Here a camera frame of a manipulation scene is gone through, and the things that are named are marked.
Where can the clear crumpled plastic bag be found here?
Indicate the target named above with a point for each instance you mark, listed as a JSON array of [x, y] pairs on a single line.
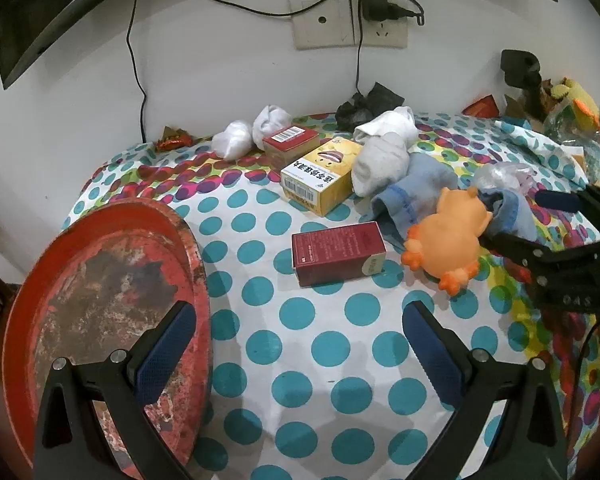
[[502, 177]]

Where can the orange rubber toy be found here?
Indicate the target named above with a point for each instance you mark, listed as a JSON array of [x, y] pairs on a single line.
[[450, 242]]

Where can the blank beige wall plate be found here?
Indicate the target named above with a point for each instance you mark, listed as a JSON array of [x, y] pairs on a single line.
[[322, 22]]

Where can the red candy wrapper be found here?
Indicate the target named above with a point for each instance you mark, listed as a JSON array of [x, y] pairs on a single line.
[[172, 140]]

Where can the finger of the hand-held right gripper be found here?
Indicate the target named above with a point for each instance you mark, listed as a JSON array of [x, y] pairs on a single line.
[[525, 251], [562, 200]]

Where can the dark red carton box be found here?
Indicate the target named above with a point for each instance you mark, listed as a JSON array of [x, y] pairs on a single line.
[[337, 252]]

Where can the grey-white sock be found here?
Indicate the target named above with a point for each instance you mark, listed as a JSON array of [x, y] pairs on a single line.
[[380, 162]]

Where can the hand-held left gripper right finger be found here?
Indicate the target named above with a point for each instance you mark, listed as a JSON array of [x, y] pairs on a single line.
[[430, 357]]

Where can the yellow cartoon carton box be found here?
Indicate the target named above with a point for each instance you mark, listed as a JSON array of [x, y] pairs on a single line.
[[317, 177]]

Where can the brown cardboard piece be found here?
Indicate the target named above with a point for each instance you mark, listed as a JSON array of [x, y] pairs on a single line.
[[515, 107]]

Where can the blue sock with cuff band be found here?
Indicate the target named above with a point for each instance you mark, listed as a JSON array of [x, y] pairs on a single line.
[[417, 187]]

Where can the beige wall power socket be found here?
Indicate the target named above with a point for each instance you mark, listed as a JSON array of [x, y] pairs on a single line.
[[382, 35]]

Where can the rusty red round tray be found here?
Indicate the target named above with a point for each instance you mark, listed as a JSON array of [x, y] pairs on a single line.
[[90, 290]]

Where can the red paper packet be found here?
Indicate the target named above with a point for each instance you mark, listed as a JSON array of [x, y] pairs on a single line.
[[481, 107]]

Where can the large white rolled sock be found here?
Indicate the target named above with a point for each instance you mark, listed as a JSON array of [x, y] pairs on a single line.
[[390, 124]]

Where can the small white rolled sock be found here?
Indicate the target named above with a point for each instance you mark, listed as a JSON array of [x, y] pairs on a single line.
[[271, 119]]

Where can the black handheld scanner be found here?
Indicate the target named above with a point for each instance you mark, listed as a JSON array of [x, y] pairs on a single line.
[[522, 72]]

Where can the plain blue sock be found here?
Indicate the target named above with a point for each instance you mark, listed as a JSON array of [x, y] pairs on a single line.
[[515, 215]]

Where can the red box with barcode label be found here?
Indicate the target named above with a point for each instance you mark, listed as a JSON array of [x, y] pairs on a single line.
[[290, 142]]

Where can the black plastic bag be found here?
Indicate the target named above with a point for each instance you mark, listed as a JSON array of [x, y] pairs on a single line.
[[365, 105]]

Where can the polka dot tablecloth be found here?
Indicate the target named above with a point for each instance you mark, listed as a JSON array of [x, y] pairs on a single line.
[[300, 340]]

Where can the yellow plush toy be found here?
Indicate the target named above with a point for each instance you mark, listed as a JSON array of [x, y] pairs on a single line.
[[577, 95]]

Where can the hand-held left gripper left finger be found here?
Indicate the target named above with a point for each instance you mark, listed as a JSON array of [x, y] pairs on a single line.
[[164, 357]]

